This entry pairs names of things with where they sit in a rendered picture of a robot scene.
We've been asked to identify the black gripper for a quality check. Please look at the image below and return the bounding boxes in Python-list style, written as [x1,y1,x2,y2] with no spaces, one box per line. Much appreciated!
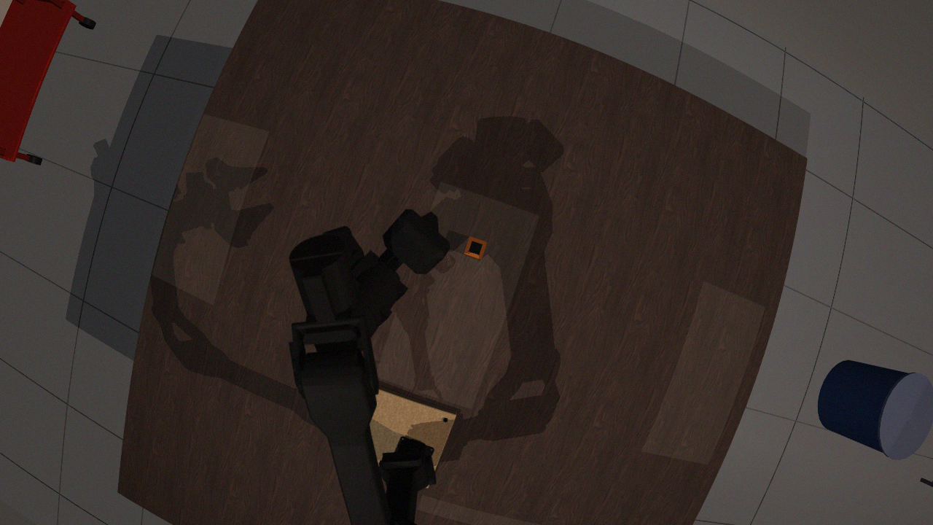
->
[354,209,450,329]

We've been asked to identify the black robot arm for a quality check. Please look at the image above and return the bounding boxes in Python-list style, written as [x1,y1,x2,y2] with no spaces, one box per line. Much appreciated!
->
[289,226,436,525]

